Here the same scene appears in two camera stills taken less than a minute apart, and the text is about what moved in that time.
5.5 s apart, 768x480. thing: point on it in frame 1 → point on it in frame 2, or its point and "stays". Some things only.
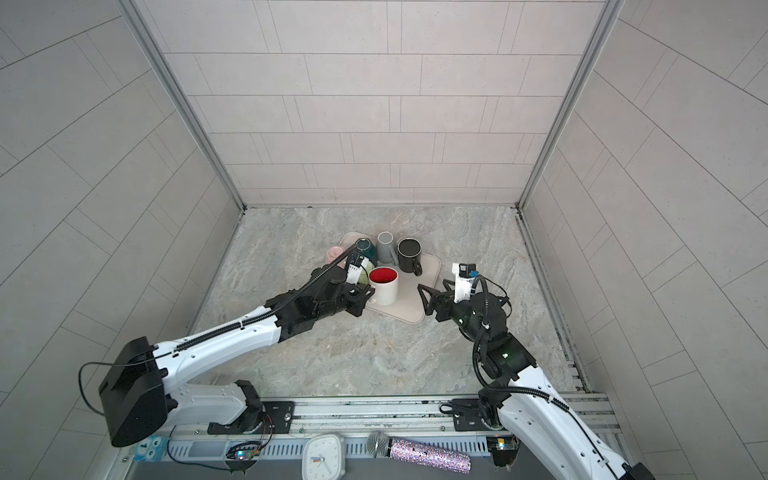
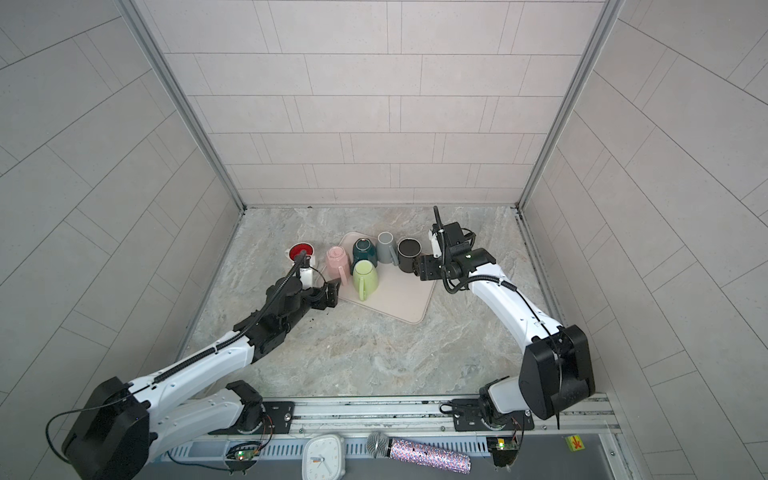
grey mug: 386,255 stays
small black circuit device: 504,449 stays
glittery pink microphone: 380,446 stays
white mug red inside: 385,281 → 298,247
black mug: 409,255 stays
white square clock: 322,457 stays
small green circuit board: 247,453 stays
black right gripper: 447,300 → 426,267
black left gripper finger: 357,305 → 332,292
